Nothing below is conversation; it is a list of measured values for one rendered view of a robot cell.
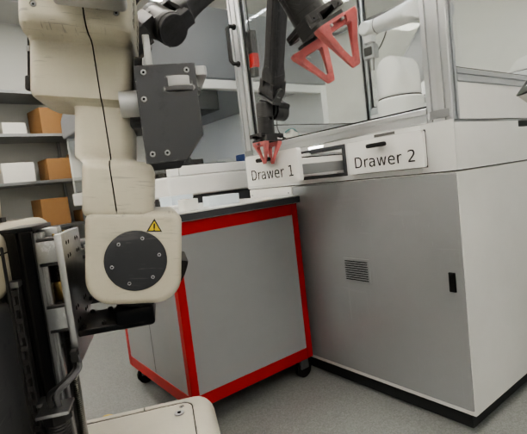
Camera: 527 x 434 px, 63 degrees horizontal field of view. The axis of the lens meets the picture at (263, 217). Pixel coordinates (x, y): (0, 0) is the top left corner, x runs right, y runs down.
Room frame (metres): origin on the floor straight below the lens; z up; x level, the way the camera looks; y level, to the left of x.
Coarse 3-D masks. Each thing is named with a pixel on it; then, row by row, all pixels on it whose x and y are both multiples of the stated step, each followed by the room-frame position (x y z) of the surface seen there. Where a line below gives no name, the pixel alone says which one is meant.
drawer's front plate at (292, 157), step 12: (252, 156) 1.60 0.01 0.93; (276, 156) 1.49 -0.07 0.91; (288, 156) 1.44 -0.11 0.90; (300, 156) 1.41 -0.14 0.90; (252, 168) 1.60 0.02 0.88; (264, 168) 1.54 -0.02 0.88; (276, 168) 1.49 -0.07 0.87; (288, 168) 1.44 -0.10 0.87; (300, 168) 1.41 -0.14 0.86; (264, 180) 1.55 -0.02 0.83; (276, 180) 1.50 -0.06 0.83; (288, 180) 1.45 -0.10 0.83; (300, 180) 1.40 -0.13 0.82
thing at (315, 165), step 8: (304, 160) 1.45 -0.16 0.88; (312, 160) 1.47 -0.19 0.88; (320, 160) 1.49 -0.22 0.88; (328, 160) 1.51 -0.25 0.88; (336, 160) 1.54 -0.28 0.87; (304, 168) 1.44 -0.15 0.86; (312, 168) 1.46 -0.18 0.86; (320, 168) 1.49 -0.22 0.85; (328, 168) 1.51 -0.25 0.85; (336, 168) 1.53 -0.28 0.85; (304, 176) 1.44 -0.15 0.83
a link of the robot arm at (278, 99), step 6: (258, 90) 1.47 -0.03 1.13; (276, 90) 1.42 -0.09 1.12; (282, 90) 1.43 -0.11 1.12; (264, 96) 1.47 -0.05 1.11; (276, 96) 1.43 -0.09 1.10; (282, 96) 1.45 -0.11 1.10; (270, 102) 1.44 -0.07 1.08; (276, 102) 1.44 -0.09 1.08; (282, 102) 1.49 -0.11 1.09; (276, 108) 1.50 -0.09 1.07; (282, 108) 1.51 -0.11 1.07; (288, 108) 1.53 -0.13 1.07; (276, 114) 1.50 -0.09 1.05; (282, 114) 1.51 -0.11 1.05; (288, 114) 1.53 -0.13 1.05; (276, 120) 1.52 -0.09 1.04; (282, 120) 1.54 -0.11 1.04
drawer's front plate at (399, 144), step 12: (420, 132) 1.28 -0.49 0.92; (348, 144) 1.50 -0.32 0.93; (360, 144) 1.46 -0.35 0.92; (396, 144) 1.35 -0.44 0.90; (408, 144) 1.32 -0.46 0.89; (420, 144) 1.28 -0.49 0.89; (348, 156) 1.51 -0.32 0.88; (360, 156) 1.47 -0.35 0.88; (372, 156) 1.43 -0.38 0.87; (384, 156) 1.39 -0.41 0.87; (396, 156) 1.35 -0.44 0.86; (408, 156) 1.32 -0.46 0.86; (420, 156) 1.29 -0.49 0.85; (360, 168) 1.47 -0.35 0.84; (372, 168) 1.43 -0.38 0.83; (384, 168) 1.39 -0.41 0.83; (396, 168) 1.36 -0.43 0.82; (408, 168) 1.32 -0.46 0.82
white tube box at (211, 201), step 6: (204, 198) 1.68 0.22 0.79; (210, 198) 1.63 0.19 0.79; (216, 198) 1.64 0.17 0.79; (222, 198) 1.65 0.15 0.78; (228, 198) 1.66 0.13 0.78; (234, 198) 1.67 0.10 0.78; (204, 204) 1.69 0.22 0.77; (210, 204) 1.63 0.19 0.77; (216, 204) 1.64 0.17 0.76; (222, 204) 1.65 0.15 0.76
